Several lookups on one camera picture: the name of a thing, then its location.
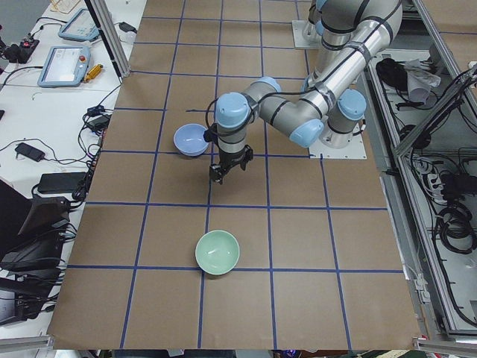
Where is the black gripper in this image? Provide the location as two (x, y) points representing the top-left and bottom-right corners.
(209, 145), (253, 185)

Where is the green bowl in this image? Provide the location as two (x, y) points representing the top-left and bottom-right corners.
(195, 230), (240, 275)

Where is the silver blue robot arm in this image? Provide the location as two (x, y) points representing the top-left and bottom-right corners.
(203, 1), (402, 183)

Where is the blue bowl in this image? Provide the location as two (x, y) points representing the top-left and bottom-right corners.
(173, 123), (209, 157)

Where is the yellow brass cylinder tool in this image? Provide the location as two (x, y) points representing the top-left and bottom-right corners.
(83, 63), (104, 83)

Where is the near teach pendant tablet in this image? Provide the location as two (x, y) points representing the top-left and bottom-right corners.
(37, 45), (90, 88)

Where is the teach pendant tablet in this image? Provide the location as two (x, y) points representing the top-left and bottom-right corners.
(58, 7), (100, 42)
(37, 45), (90, 88)

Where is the far teach pendant tablet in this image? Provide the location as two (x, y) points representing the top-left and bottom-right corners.
(58, 7), (100, 42)

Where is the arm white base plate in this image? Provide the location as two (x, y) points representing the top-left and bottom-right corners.
(291, 20), (321, 49)
(309, 124), (367, 160)

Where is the aluminium frame post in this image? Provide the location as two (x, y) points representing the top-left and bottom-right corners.
(84, 0), (130, 78)

